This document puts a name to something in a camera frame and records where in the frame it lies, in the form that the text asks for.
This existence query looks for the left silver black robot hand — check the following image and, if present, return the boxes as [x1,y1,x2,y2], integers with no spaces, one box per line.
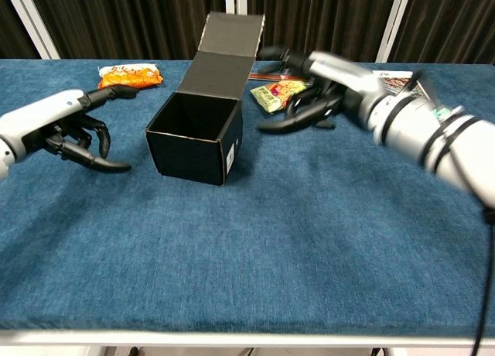
[7,85,138,174]

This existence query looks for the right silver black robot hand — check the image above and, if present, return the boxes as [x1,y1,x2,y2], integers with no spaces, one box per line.
[257,45,387,135]

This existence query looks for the black cardboard folding box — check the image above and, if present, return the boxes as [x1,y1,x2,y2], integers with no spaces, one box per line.
[145,11,266,187]

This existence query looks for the white picture card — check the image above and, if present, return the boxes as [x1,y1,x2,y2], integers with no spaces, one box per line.
[373,70,430,100]

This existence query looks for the yellow green snack packet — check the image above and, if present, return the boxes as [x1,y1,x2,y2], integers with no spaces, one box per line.
[250,80,310,113]

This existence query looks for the wrapped red brown chopsticks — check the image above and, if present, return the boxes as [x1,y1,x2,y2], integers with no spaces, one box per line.
[248,71,306,82]

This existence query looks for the orange snack packet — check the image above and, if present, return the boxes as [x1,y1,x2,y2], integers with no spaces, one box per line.
[97,63,163,91]

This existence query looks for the blue table mat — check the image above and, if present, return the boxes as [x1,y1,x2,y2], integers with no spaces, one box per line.
[0,59,495,330]

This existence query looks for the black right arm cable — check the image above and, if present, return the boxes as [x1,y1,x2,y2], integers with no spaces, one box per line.
[470,203,495,356]

